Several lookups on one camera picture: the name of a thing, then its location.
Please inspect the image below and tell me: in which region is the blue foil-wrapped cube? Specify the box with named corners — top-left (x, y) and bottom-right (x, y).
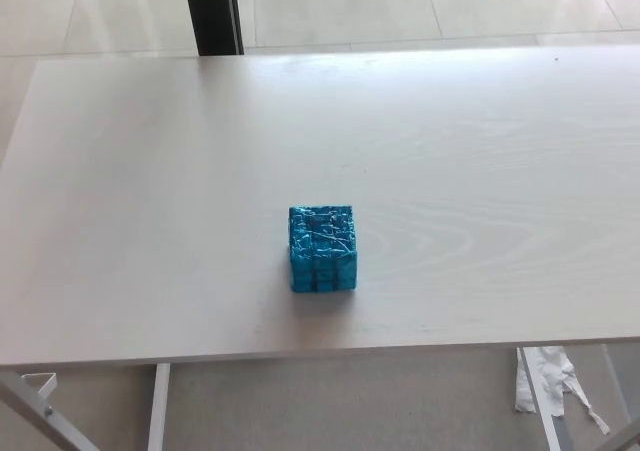
top-left (286, 203), bottom-right (360, 295)

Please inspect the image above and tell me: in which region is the white upright table leg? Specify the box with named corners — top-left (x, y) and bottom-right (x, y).
top-left (147, 362), bottom-right (172, 451)

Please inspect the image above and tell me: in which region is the white torn paper strip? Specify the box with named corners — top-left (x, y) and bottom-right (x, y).
top-left (514, 345), bottom-right (612, 435)

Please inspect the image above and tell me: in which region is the white slanted table leg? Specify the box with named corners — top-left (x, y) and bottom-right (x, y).
top-left (517, 347), bottom-right (562, 451)

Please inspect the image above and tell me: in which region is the black door frame post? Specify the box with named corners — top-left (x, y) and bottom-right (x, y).
top-left (181, 0), bottom-right (246, 57)

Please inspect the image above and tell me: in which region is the grey diagonal brace with bracket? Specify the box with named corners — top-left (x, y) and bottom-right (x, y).
top-left (0, 370), bottom-right (101, 451)

